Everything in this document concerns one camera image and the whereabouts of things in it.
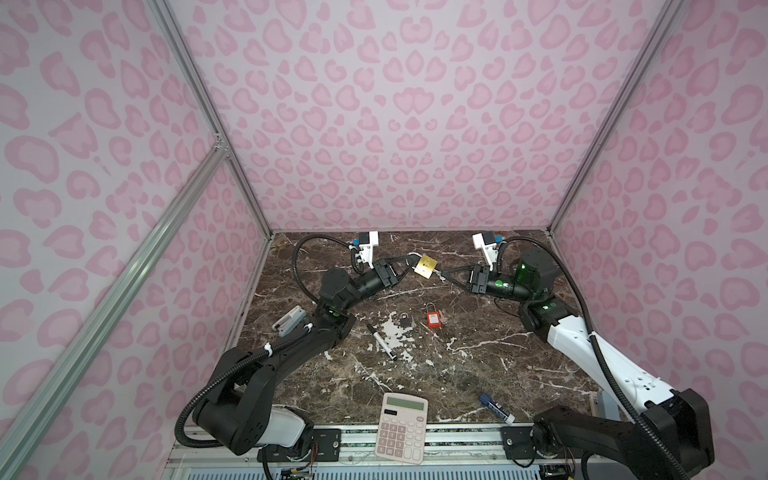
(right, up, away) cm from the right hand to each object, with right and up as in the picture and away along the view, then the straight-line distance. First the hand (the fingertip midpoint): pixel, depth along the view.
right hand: (448, 277), depth 67 cm
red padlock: (0, -15, +29) cm, 32 cm away
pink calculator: (-10, -38, +8) cm, 40 cm away
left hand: (-6, +4, 0) cm, 8 cm away
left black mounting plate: (-29, -42, +7) cm, 51 cm away
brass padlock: (-5, +2, +1) cm, 6 cm away
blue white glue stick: (+14, -34, +10) cm, 38 cm away
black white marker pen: (-16, -21, +24) cm, 35 cm away
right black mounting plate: (+18, -41, +7) cm, 45 cm away
